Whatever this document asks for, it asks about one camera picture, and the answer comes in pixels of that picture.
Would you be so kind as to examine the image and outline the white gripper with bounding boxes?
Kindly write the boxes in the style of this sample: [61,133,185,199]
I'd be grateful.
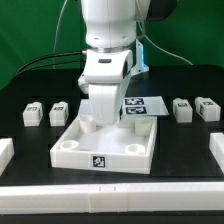
[78,50,133,125]

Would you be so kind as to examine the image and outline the white square tabletop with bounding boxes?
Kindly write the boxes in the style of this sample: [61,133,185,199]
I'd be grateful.
[50,115,157,174]

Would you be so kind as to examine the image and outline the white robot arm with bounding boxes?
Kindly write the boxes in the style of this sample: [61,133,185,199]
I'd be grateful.
[78,0,178,125]

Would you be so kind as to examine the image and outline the white sheet with tags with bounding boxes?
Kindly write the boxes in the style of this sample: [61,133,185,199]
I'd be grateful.
[78,96,169,123]

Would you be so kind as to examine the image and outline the thin white cable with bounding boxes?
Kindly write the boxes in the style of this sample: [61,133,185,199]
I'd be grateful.
[52,0,70,70]

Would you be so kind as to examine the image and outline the black thick cable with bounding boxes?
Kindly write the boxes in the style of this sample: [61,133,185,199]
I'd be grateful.
[13,50,84,78]

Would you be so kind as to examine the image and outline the white left obstacle wall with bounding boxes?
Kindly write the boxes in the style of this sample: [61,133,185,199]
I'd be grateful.
[0,138,14,176]

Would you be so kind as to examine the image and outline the white obstacle wall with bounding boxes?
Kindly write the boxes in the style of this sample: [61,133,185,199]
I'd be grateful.
[0,182,224,215]
[209,133,224,174]
[0,138,14,176]

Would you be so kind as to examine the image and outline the white right obstacle wall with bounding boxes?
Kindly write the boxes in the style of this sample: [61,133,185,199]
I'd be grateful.
[209,133,224,174]

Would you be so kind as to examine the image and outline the white front obstacle wall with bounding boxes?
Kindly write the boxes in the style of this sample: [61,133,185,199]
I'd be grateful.
[0,182,224,215]

